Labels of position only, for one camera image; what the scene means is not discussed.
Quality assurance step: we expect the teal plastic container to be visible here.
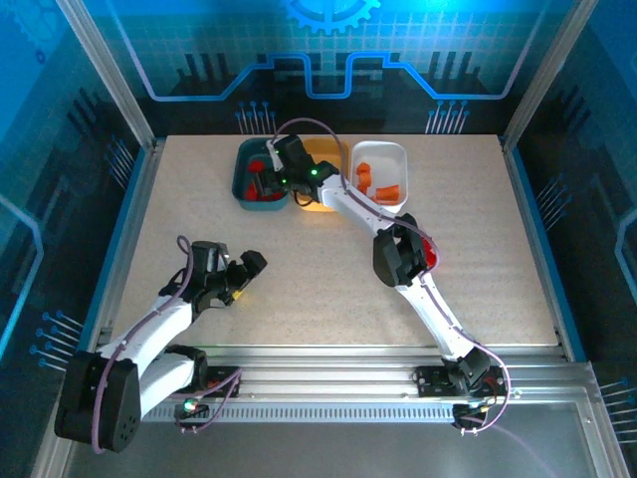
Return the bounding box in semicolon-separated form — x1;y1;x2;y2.
231;137;293;213

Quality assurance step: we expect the yellow plastic container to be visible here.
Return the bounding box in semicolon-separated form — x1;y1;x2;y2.
293;137;351;214

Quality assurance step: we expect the white plastic container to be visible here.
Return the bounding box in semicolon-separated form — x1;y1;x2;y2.
349;140;410;217

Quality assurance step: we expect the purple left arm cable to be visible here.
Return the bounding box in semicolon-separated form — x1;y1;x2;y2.
91;235;245;455

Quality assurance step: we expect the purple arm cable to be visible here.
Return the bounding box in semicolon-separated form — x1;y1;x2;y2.
271;118;513;435
91;235;245;455

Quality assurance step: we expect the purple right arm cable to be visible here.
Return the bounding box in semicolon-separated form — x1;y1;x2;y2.
271;118;513;435

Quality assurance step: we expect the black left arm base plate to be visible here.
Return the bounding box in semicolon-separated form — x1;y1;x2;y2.
204;365;244;397

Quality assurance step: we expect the aluminium side rail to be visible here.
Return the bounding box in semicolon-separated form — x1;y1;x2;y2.
82;138;168;362
499;133;588;363

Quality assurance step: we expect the aluminium rail beam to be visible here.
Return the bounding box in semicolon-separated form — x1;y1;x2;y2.
59;345;606;405

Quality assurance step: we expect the grey slotted cable duct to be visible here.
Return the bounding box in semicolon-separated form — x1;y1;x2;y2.
141;403;462;425

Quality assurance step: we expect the aluminium frame post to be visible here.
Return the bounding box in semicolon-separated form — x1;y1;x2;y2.
499;0;599;150
55;0;159;150

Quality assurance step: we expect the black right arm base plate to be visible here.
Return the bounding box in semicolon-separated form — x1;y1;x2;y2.
415;365;507;398

